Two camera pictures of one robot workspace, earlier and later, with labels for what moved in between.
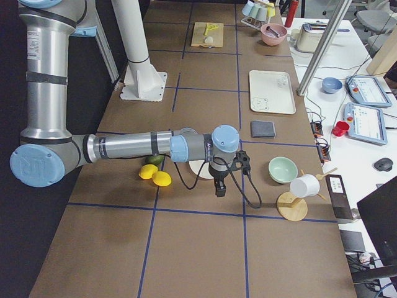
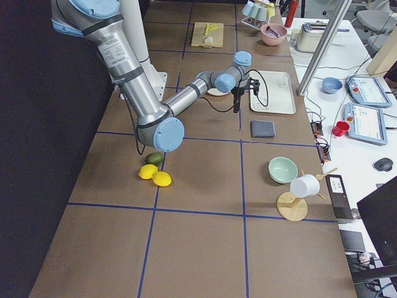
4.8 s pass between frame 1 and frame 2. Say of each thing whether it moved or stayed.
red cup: stayed
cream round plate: moved
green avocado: stayed
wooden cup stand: stayed
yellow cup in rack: stayed
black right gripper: moved
